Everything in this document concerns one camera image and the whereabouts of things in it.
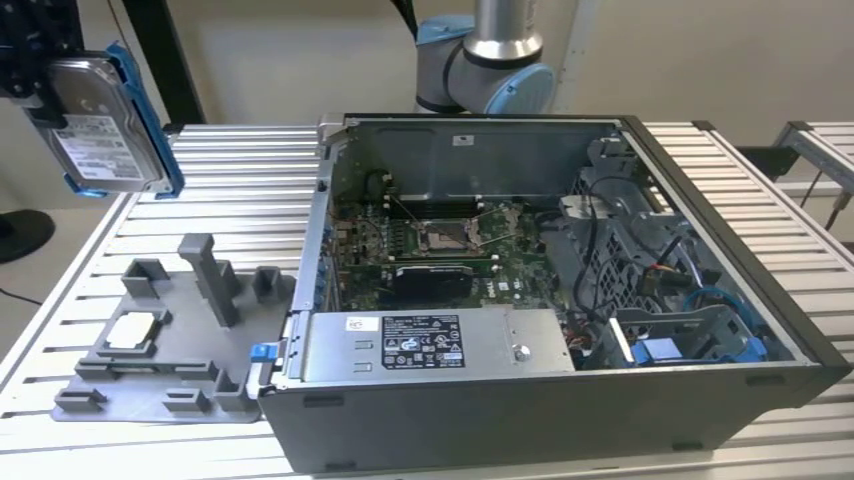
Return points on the hard disk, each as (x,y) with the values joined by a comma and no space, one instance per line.
(94,135)

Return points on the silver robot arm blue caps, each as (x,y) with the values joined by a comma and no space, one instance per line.
(497,50)

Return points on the grey disk bay cage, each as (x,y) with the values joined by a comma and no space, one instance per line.
(634,280)

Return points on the blue disk bay connector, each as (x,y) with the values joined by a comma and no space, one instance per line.
(657,350)

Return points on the black round stand base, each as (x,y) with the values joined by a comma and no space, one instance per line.
(23,235)

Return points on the silver CPU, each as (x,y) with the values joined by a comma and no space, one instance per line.
(132,330)

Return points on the grey parts rack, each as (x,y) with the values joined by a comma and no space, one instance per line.
(180,345)

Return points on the black RAM slot bank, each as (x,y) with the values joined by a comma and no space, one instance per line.
(434,201)

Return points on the blue case latch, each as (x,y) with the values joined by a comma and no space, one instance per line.
(262,352)

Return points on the CPU socket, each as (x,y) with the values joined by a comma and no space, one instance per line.
(443,237)

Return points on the silver power supply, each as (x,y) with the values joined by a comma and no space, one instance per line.
(334,350)

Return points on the black graphics card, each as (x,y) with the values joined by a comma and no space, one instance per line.
(434,285)

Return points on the green motherboard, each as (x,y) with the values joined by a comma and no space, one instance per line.
(527,280)

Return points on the black PC case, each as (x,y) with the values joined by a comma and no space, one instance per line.
(467,430)

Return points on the metal slat side table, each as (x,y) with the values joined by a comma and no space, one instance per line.
(823,145)

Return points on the black frame post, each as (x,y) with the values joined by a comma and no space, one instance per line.
(167,60)

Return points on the black table bracket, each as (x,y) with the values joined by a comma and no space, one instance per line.
(767,160)

